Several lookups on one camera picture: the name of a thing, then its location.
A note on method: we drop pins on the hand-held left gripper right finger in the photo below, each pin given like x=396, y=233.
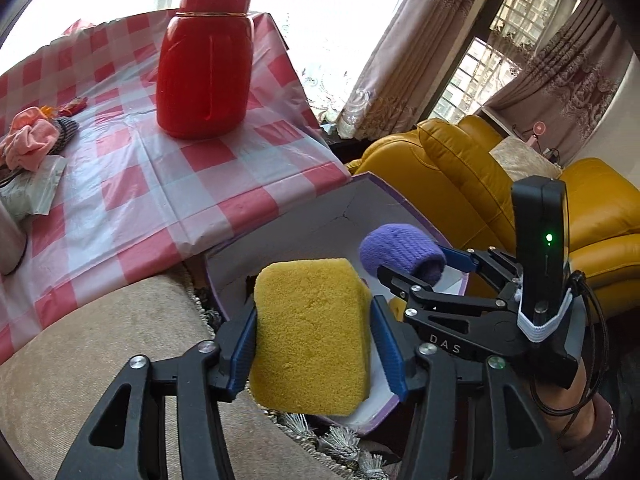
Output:
x=390, y=355

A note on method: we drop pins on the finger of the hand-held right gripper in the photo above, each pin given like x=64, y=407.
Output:
x=425, y=290
x=457, y=259

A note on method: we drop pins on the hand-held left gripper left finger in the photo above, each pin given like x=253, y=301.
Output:
x=242, y=355

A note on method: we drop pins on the purple knit sock roll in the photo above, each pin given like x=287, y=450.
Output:
x=400, y=250

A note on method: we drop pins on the yellow sponge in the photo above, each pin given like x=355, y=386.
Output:
x=310, y=335

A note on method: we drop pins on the purple cardboard box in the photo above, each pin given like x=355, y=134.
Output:
x=310, y=230

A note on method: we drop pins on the person's right forearm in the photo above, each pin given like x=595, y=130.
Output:
x=575, y=425

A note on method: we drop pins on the yellow leather sofa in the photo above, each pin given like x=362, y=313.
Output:
x=470, y=180

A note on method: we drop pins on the beige sofa cushion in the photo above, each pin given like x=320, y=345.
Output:
x=525, y=157

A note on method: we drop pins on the beige upholstered seat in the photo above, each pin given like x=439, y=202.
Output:
x=100, y=360

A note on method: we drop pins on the red white checked tablecloth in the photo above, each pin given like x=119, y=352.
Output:
x=125, y=175

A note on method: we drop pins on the pink curtain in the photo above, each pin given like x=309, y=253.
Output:
x=400, y=50

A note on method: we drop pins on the floral lace curtain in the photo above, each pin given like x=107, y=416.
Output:
x=320, y=75

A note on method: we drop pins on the stainless steel thermos bottle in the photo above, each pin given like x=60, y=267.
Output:
x=11, y=240

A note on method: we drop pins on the grey striped knit sock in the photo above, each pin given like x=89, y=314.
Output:
x=65, y=132

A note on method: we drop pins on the red thermos jug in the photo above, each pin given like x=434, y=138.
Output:
x=205, y=70

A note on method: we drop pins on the pink orange cloth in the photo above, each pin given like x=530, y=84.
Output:
x=27, y=140

